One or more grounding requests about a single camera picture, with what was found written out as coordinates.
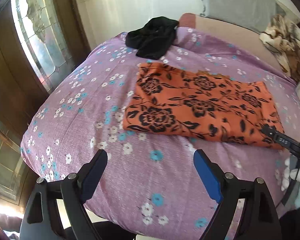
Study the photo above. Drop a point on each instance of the grey pillow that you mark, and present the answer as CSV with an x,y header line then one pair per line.
x,y
240,2

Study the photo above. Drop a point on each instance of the black crumpled cloth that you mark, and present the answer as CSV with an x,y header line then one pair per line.
x,y
152,37

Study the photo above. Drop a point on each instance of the person's right forearm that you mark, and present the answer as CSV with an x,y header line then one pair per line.
x,y
297,225

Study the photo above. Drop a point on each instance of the wooden stained glass door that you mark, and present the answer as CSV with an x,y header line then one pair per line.
x,y
15,85

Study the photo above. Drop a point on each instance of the purple floral bedsheet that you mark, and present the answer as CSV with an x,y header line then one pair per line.
x,y
90,117

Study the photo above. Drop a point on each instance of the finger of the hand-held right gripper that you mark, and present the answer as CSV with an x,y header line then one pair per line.
x,y
282,140

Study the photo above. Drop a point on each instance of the orange black floral garment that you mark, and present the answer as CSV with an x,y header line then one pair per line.
x,y
202,105

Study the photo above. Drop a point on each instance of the brown mattress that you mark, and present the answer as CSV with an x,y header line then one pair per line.
x,y
227,35

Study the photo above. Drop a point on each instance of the beige brown floral blanket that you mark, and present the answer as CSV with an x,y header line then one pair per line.
x,y
287,42

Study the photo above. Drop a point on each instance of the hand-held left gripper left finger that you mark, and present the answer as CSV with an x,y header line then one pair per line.
x,y
92,177

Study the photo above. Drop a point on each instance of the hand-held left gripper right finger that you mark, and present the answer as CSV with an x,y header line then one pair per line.
x,y
207,177

